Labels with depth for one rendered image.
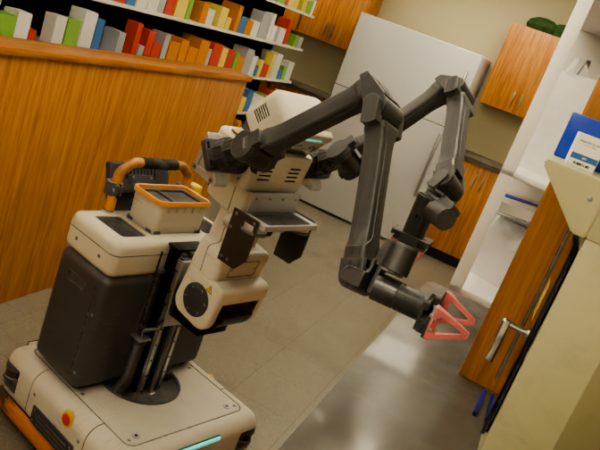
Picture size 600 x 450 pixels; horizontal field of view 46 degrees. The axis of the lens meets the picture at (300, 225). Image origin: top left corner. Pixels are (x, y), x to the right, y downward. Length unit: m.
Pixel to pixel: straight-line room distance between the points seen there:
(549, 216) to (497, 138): 5.23
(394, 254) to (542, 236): 0.41
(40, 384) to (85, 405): 0.18
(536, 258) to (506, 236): 1.05
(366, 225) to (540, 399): 0.47
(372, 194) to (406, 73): 4.87
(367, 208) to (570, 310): 0.45
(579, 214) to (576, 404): 0.34
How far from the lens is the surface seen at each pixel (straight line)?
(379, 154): 1.51
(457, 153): 1.84
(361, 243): 1.44
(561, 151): 1.47
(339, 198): 6.50
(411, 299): 1.38
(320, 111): 1.67
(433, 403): 1.57
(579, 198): 1.28
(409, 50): 6.33
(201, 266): 2.09
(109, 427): 2.27
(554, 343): 1.33
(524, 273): 1.68
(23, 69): 2.86
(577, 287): 1.31
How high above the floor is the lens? 1.59
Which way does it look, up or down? 16 degrees down
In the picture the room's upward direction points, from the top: 21 degrees clockwise
